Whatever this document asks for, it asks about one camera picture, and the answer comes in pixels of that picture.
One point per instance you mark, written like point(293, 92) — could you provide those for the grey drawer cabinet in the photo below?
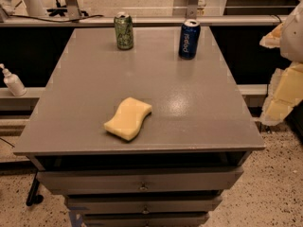
point(139, 138)

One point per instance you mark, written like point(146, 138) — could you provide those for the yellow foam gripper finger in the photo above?
point(272, 39)
point(284, 93)

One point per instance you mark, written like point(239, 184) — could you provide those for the white pump bottle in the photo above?
point(14, 84)

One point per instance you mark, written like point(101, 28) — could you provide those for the grey drawer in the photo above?
point(139, 181)
point(150, 220)
point(144, 204)

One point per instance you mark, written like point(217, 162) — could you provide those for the top grey drawer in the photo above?
point(139, 181)

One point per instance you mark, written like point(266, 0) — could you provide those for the blue Pepsi can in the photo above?
point(189, 37)

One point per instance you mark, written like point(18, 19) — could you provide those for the bottom grey drawer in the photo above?
point(150, 220)

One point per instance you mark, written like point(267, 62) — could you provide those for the green soda can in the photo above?
point(124, 31)

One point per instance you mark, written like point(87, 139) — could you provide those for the grey metal post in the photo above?
point(192, 6)

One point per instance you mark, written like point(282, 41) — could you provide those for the middle grey drawer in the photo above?
point(144, 204)

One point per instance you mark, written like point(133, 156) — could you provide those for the yellow sponge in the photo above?
point(128, 119)

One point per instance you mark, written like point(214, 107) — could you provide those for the black caster leg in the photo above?
point(33, 196)

